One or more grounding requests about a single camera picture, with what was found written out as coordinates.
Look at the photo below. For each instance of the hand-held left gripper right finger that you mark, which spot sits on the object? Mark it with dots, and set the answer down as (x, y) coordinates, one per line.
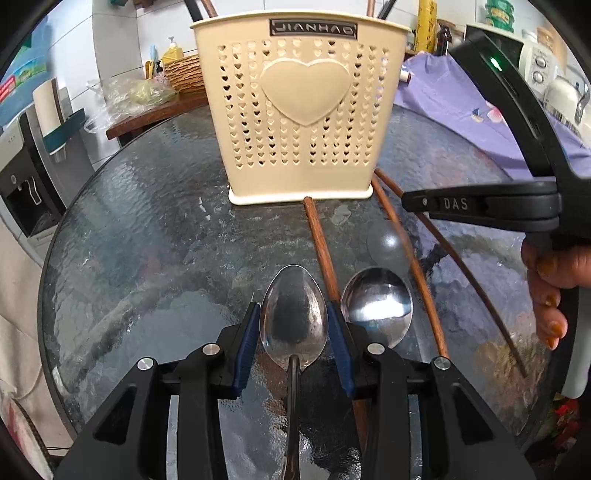
(341, 355)

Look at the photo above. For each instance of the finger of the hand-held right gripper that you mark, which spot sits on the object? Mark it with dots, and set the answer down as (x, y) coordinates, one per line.
(498, 205)

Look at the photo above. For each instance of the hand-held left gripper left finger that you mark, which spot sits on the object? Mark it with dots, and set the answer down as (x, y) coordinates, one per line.
(244, 355)

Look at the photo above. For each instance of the all-metal spoon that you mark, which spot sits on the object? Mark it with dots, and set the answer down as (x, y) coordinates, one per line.
(295, 314)

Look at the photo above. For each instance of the dark brown chopstick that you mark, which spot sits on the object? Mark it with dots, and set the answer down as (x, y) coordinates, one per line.
(386, 9)

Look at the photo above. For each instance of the cream perforated utensil holder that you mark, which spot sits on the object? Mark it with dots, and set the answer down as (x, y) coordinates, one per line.
(300, 92)

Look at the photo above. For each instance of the person's right hand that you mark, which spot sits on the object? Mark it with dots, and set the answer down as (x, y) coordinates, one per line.
(545, 295)

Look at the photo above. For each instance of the white microwave oven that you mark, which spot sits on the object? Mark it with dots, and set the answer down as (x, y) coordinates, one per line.
(538, 67)

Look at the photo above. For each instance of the white electric kettle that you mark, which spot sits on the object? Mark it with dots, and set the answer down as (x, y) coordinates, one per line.
(564, 94)

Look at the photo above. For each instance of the purple floral cloth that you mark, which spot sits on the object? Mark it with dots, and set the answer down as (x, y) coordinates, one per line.
(452, 115)

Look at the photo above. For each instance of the tall tan paper cup stack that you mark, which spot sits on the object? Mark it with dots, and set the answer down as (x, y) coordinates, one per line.
(551, 39)

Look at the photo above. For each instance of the stack of green noodle tubs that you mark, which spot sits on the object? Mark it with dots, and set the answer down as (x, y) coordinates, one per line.
(501, 16)

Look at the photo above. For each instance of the brown glass bottle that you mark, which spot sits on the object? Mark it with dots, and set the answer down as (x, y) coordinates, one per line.
(444, 41)

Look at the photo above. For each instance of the lint roller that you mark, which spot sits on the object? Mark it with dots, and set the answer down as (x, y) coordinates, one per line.
(405, 74)

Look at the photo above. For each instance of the yellow roll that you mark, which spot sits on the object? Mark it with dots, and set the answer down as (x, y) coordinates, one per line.
(425, 27)

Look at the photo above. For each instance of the round glass table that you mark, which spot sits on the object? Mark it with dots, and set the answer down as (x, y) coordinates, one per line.
(161, 230)

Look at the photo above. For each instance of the beige hanging cloth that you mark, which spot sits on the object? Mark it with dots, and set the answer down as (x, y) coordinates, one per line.
(18, 346)

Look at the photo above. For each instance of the stool with patterned cushion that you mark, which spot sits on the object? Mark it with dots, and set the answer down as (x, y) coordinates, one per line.
(23, 438)

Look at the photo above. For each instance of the wooden counter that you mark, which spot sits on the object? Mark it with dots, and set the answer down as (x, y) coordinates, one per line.
(152, 120)

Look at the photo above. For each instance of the grey water dispenser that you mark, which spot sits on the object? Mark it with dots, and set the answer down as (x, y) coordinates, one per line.
(27, 184)

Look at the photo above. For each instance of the clear plastic bag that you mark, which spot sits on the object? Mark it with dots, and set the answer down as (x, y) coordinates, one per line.
(134, 97)

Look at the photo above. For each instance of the teal plastic cup holder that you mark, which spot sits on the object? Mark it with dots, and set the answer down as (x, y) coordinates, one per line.
(64, 131)

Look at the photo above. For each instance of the wicker-pattern wash basin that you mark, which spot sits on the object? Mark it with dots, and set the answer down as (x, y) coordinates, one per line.
(187, 74)

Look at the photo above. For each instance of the toothbrush cup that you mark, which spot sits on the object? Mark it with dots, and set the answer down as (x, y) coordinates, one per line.
(152, 64)

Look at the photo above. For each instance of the yellow soap dispenser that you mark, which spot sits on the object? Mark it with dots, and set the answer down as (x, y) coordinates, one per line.
(173, 50)

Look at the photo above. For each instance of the white paper cup stack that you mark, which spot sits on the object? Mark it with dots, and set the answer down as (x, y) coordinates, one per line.
(46, 104)

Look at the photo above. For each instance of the blue water jug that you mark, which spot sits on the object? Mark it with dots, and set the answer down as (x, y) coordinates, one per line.
(23, 74)

